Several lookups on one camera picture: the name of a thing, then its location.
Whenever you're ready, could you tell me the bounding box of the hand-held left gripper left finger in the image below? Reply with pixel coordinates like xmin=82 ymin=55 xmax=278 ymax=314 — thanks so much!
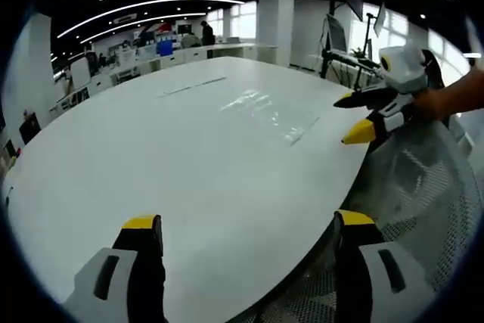
xmin=62 ymin=213 xmax=168 ymax=323

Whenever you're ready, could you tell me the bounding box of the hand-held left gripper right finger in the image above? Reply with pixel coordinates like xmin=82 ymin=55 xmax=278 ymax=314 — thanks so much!
xmin=332 ymin=209 xmax=436 ymax=323

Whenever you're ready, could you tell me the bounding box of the clear resealable plastic bag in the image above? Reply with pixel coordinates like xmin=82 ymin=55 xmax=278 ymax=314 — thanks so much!
xmin=220 ymin=88 xmax=321 ymax=147

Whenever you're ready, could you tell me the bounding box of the person's right hand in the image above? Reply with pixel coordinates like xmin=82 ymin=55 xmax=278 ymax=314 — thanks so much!
xmin=410 ymin=87 xmax=457 ymax=123

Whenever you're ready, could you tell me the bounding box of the cluttered office desk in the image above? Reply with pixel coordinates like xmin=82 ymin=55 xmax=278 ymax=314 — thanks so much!
xmin=320 ymin=48 xmax=383 ymax=88

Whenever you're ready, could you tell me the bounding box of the tilted computer monitor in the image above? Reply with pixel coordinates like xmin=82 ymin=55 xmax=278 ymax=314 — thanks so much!
xmin=373 ymin=2 xmax=387 ymax=39

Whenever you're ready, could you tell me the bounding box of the black office chair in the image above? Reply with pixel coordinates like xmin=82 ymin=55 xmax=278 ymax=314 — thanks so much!
xmin=18 ymin=112 xmax=43 ymax=146

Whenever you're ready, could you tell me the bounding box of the white office counter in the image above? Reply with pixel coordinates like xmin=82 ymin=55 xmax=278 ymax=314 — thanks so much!
xmin=52 ymin=42 xmax=279 ymax=112

